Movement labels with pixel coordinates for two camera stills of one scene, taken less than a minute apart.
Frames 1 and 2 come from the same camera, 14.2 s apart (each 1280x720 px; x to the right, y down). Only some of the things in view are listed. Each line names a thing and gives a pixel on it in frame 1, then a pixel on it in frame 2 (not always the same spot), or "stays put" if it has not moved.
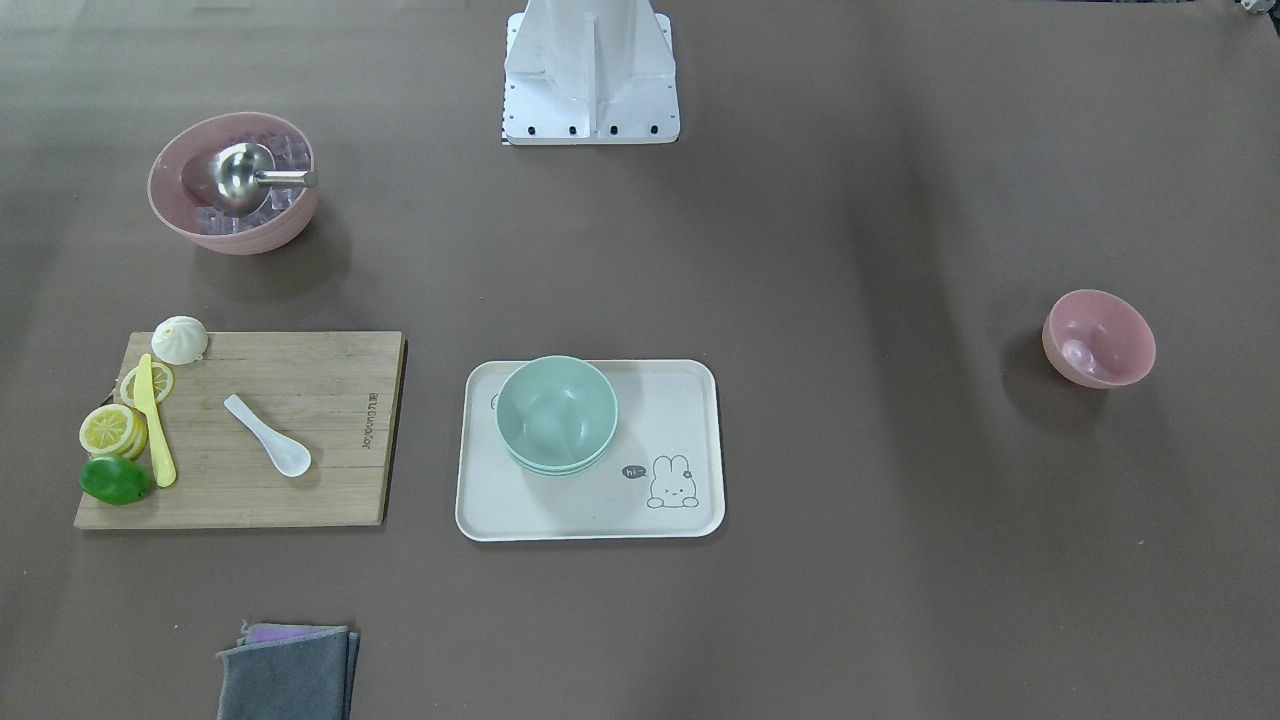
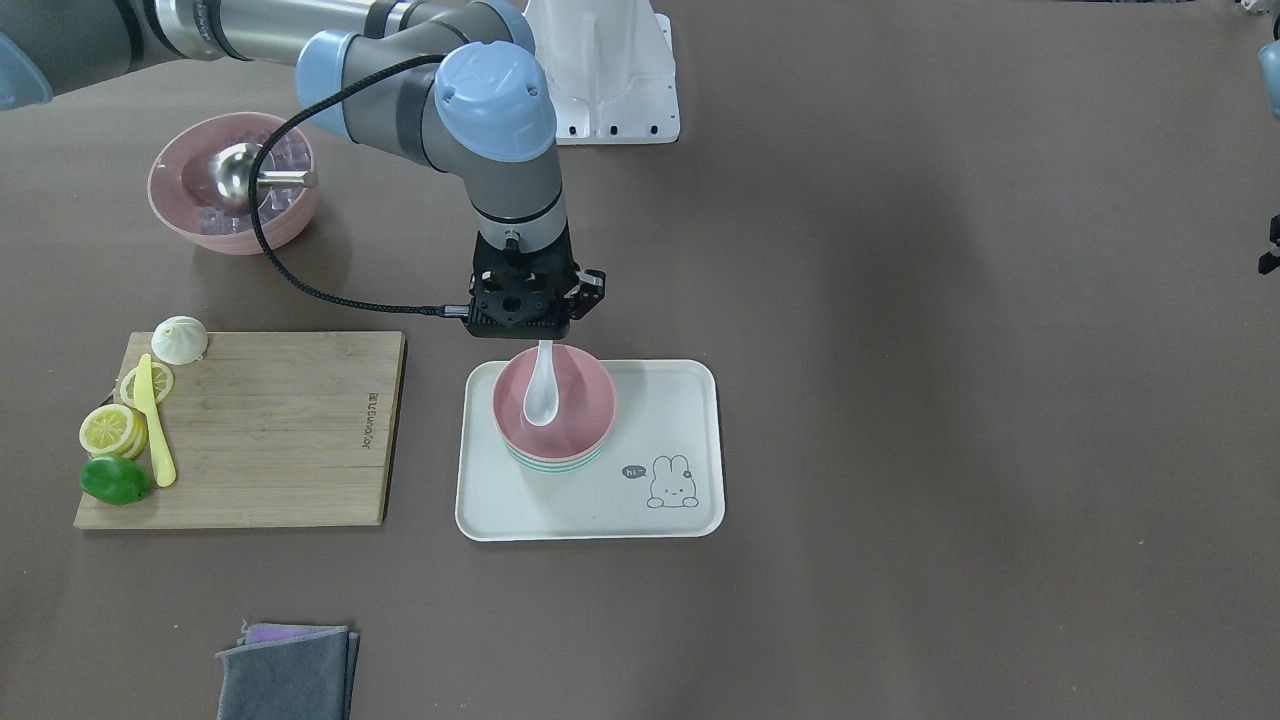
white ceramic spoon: [288, 455] to [541, 400]
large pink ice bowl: [182, 195] stays put
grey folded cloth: [309, 677] stays put
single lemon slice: [163, 382] stays put
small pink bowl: [1097, 339] to [586, 406]
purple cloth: [262, 633] stays put
